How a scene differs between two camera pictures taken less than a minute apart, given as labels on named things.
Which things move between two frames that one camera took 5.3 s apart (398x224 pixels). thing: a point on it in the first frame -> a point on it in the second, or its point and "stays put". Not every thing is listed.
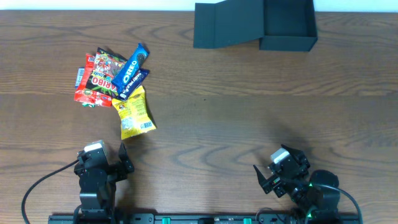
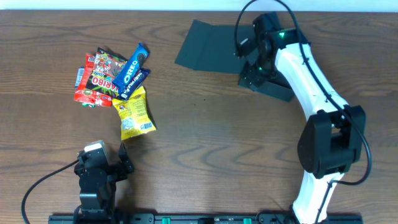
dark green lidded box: [279, 25] -> [212, 46]
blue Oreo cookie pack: [135, 60] stays put
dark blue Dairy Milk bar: [135, 81] stays put
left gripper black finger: [127, 163] stays put
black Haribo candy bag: [106, 66] stays put
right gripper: [280, 173] -> [268, 86]
